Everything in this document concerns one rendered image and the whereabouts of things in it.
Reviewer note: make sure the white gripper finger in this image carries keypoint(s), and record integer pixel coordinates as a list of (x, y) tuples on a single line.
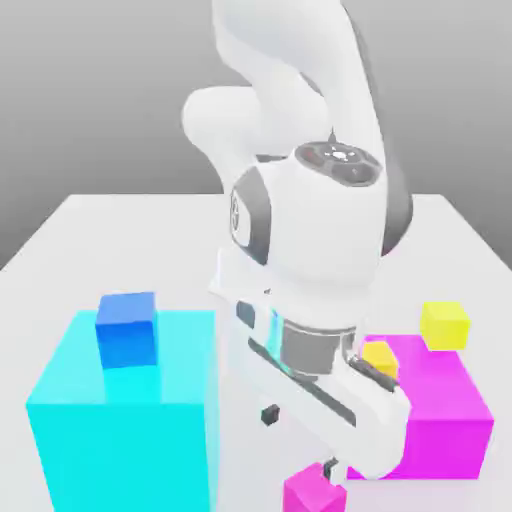
[(270, 415), (330, 468)]

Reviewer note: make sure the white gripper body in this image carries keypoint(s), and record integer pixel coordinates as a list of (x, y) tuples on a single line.
[(360, 432)]

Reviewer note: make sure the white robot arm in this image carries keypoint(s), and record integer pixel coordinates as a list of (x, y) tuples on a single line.
[(320, 224)]

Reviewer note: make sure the small magenta cube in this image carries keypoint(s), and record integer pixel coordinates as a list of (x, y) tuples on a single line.
[(308, 494)]

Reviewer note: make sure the small yellow cube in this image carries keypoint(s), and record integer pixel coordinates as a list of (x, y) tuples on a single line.
[(444, 326), (379, 358)]

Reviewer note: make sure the small blue cube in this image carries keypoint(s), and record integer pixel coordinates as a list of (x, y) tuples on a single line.
[(126, 332)]

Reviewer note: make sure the large magenta box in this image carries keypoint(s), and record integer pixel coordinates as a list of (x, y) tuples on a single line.
[(444, 424)]

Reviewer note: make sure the large cyan box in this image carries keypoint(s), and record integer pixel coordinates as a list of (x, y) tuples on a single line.
[(120, 448)]

